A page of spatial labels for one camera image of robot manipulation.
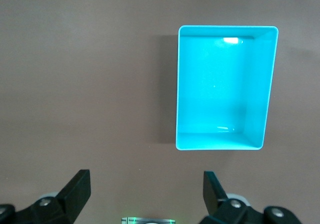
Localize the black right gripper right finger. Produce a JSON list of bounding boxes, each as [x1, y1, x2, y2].
[[202, 171, 300, 224]]

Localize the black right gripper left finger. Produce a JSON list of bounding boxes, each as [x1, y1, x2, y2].
[[0, 169, 91, 224]]

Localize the teal plastic bin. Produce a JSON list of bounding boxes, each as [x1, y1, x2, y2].
[[175, 25, 279, 151]]

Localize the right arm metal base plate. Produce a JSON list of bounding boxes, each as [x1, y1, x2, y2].
[[121, 216, 177, 224]]

